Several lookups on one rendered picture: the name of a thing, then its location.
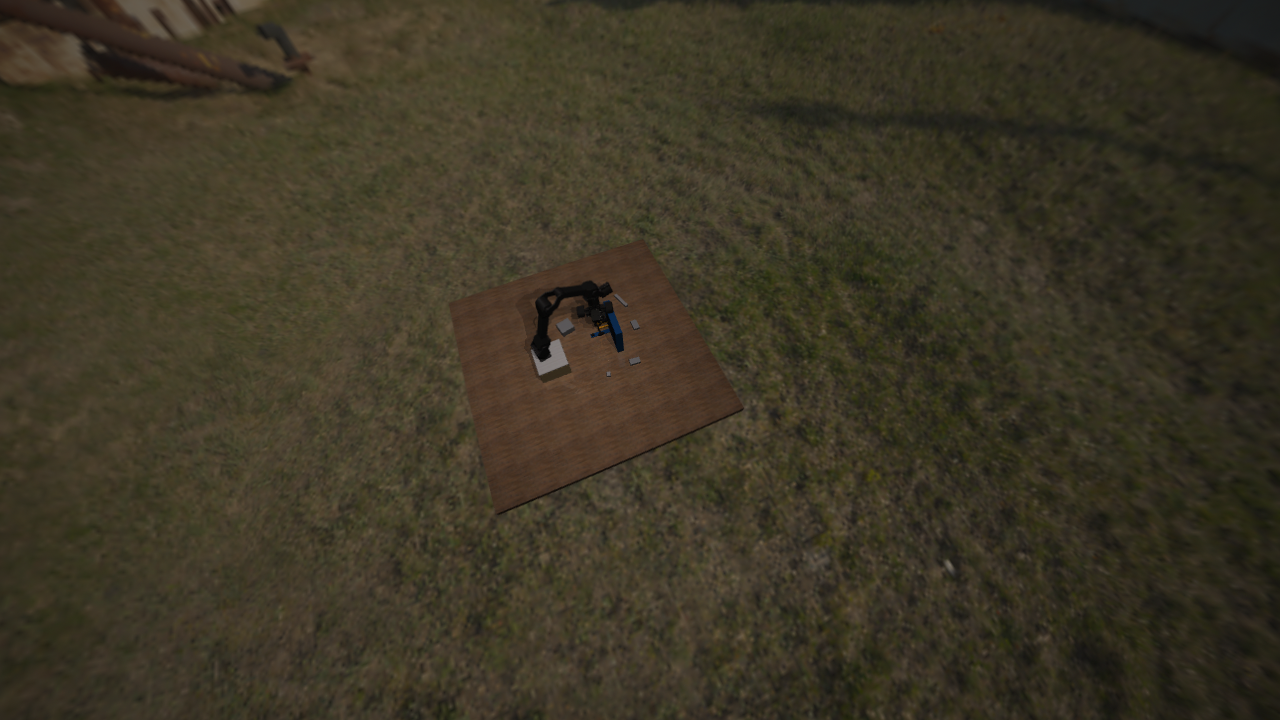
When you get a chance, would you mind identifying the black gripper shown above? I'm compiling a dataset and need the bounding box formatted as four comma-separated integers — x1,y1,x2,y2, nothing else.
576,301,614,318

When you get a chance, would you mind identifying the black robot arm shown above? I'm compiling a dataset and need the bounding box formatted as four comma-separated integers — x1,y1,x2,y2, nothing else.
530,281,613,363

